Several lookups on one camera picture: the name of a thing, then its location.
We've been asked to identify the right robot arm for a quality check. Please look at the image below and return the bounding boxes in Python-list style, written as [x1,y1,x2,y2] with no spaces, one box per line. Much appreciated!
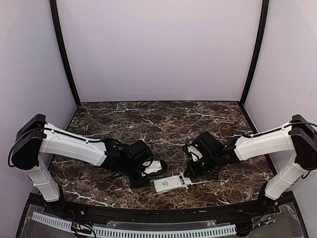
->
[183,115,317,215]

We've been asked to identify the black frame post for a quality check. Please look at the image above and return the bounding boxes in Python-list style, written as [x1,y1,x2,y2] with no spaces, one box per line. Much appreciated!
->
[239,0,269,108]
[49,0,81,107]

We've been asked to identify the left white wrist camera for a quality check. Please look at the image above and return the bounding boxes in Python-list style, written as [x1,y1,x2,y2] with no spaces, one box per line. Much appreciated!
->
[142,160,168,177]

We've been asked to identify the left black frame post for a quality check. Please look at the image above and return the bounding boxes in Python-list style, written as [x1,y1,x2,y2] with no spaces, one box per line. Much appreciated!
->
[49,0,81,107]

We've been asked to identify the white battery cover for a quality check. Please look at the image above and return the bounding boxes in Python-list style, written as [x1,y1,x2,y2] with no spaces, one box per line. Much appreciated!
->
[183,177,192,185]

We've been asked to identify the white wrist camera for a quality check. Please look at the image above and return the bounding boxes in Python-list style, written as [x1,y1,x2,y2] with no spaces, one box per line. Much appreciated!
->
[142,160,168,177]
[182,144,203,162]

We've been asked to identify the white slotted cable duct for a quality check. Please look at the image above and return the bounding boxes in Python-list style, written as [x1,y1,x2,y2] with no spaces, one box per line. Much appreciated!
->
[32,212,236,238]

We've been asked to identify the blue AA battery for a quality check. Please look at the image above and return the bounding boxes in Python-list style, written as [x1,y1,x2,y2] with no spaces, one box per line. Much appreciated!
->
[179,176,185,184]

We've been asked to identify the black front rail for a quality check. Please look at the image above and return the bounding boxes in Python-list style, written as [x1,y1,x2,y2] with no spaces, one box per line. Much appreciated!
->
[19,191,303,226]

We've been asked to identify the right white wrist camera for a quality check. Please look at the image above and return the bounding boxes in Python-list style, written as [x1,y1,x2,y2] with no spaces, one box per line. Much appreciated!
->
[182,144,203,162]

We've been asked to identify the right black frame post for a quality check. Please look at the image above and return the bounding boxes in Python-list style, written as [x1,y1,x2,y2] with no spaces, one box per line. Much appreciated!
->
[239,0,269,108]

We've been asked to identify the white remote control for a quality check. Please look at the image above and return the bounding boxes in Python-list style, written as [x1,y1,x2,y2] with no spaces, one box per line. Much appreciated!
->
[154,174,187,193]

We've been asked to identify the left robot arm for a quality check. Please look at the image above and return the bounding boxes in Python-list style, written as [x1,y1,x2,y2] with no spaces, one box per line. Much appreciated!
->
[8,114,160,216]

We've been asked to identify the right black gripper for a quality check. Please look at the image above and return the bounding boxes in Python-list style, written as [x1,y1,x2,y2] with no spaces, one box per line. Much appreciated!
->
[183,152,219,179]

